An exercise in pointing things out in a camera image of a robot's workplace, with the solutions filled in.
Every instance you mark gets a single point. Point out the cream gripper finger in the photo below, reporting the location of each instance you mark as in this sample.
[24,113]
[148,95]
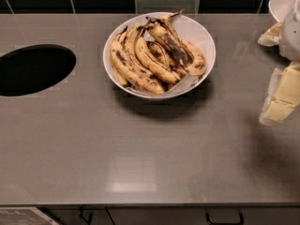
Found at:
[283,95]
[271,37]

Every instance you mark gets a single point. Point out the spotted banana right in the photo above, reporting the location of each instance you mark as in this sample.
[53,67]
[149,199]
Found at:
[197,66]

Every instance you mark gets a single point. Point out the spotted banana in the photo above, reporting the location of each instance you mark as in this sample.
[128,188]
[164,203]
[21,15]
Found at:
[149,61]
[121,62]
[197,66]

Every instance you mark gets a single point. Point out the white ceramic bowl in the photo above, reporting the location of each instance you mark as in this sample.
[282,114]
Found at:
[106,51]

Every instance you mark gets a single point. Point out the dark bruised banana top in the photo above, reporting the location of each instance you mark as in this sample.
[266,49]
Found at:
[162,30]

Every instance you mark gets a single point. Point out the spotted banana middle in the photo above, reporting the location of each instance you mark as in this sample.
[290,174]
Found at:
[149,61]

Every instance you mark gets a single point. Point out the spotted banana front left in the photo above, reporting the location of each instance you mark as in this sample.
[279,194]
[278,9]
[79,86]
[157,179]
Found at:
[121,62]

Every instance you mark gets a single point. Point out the black round counter opening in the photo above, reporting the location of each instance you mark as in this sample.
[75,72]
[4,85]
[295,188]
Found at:
[34,68]

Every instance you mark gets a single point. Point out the paper sheet on floor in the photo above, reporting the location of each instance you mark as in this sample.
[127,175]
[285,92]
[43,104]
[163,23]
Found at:
[25,216]

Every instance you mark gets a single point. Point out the black drawer handle right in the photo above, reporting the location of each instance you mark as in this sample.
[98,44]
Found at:
[213,220]

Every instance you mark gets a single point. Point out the black drawer handle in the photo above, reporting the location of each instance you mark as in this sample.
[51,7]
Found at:
[213,220]
[85,220]

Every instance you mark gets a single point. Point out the black drawer handle left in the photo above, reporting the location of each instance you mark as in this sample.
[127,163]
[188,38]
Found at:
[85,220]

